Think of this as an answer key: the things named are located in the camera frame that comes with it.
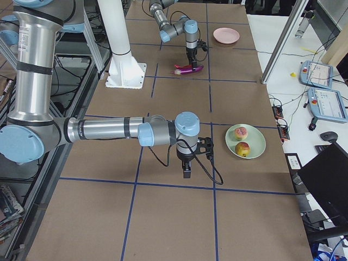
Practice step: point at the purple eggplant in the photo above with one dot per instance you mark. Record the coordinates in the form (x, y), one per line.
(187, 71)

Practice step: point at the robot arm near pink plate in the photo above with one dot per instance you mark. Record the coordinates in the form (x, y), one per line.
(169, 31)

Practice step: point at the stack of books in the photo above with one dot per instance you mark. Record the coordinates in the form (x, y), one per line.
(11, 211)

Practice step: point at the aluminium frame post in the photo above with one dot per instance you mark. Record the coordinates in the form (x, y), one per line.
(295, 14)

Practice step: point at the plastic water bottle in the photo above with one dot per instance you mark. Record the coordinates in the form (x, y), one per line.
(304, 24)

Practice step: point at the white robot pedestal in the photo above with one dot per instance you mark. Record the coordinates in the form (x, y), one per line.
(124, 70)

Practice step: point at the upper teach pendant tablet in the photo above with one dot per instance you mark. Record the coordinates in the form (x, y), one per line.
(316, 74)

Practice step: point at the lower teach pendant tablet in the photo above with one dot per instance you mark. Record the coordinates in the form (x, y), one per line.
(327, 105)

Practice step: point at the black gripper green side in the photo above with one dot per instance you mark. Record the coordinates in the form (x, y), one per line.
(184, 157)

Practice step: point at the black computer mouse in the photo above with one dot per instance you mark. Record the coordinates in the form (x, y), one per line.
(329, 136)

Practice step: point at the pink plate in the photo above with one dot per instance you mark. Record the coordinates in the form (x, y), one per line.
(226, 35)

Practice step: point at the black monitor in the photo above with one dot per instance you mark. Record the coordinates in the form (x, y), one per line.
(325, 177)

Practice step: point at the pink peach fruit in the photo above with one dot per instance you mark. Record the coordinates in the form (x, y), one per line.
(240, 133)

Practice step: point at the green plate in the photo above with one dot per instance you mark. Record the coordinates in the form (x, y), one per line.
(255, 140)

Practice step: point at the black gripper pink side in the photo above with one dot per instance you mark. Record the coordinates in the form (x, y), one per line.
(191, 52)

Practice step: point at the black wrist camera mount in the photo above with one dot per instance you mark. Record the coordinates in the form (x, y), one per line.
(205, 146)

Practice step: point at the red chili pepper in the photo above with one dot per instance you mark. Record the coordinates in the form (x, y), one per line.
(182, 67)

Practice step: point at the teach pendant tablet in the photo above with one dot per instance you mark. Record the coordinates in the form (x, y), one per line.
(316, 74)
(327, 105)

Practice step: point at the red yellow apple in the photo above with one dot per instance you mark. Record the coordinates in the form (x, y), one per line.
(242, 149)

